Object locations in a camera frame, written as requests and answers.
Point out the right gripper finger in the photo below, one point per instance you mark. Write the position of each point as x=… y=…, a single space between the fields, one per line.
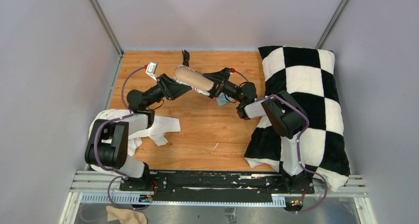
x=216 y=77
x=214 y=92

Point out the white crumpled cloth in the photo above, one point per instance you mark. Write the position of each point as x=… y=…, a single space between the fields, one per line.
x=161 y=125

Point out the beige cloth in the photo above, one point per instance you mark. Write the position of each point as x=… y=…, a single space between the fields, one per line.
x=125 y=216

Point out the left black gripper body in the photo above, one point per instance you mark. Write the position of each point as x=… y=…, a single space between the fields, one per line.
x=164 y=87

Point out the black sunglasses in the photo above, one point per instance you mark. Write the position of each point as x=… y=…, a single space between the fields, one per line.
x=186 y=58

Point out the blue cleaning cloth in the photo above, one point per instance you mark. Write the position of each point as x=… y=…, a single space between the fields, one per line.
x=221 y=100

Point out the black white checkered pillow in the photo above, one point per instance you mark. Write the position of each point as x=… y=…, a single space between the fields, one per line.
x=308 y=76

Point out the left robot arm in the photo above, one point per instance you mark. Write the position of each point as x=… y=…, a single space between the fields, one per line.
x=108 y=143

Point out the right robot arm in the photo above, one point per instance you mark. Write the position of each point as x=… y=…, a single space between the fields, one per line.
x=286 y=116

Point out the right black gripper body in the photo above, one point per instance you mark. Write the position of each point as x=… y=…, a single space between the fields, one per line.
x=222 y=87

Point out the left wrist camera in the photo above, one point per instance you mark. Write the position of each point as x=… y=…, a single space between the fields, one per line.
x=150 y=70

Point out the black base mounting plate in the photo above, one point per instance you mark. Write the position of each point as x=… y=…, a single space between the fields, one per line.
x=269 y=181

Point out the aluminium frame rail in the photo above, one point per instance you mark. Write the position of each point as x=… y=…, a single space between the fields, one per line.
x=103 y=189

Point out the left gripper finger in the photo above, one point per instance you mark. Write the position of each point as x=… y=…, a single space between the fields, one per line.
x=178 y=90
x=170 y=83

